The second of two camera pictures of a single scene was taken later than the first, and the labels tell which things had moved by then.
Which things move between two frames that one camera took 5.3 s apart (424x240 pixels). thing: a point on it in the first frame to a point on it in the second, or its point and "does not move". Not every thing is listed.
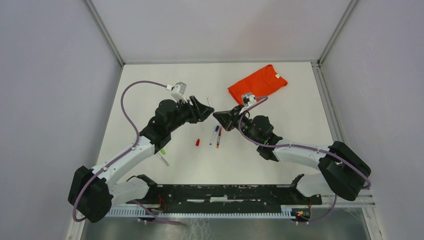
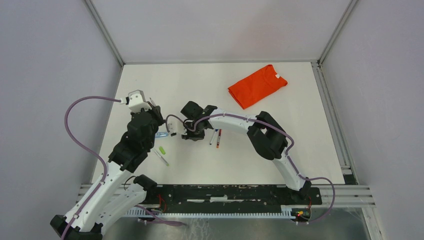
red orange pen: x=217 y=145 does not move
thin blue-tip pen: x=216 y=129 does not move
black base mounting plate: x=185 y=195 does not move
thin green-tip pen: x=164 y=160 does not move
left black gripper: x=204 y=111 to x=156 y=112
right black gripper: x=228 y=119 to x=190 y=136
